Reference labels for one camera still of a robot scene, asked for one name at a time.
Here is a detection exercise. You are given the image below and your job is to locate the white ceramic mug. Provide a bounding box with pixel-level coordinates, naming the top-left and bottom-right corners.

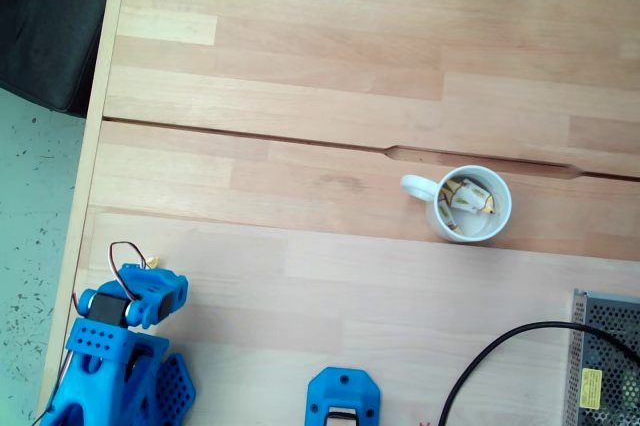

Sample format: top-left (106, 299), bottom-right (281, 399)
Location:
top-left (399, 164), bottom-right (513, 243)

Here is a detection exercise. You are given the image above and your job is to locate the light wooden board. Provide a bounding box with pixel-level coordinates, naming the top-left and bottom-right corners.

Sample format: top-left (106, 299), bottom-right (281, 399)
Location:
top-left (49, 209), bottom-right (640, 426)

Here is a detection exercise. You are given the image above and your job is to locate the black cushion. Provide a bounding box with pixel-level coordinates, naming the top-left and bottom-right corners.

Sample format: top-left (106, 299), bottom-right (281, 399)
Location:
top-left (0, 0), bottom-right (117, 120)

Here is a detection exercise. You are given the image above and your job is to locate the perforated metal power supply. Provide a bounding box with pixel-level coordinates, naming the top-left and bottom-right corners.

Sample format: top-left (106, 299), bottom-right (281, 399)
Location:
top-left (563, 288), bottom-right (640, 426)

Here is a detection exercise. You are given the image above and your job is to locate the red white black servo wire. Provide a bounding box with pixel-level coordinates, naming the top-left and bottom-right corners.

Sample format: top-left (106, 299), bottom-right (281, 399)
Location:
top-left (108, 240), bottom-right (150, 300)

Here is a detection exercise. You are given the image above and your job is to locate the blue printed post bracket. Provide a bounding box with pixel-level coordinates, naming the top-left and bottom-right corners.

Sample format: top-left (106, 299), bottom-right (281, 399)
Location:
top-left (306, 366), bottom-right (382, 426)

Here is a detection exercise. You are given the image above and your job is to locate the thick black power cable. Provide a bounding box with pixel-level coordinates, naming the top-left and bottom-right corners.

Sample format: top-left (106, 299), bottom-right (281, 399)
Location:
top-left (437, 320), bottom-right (640, 426)

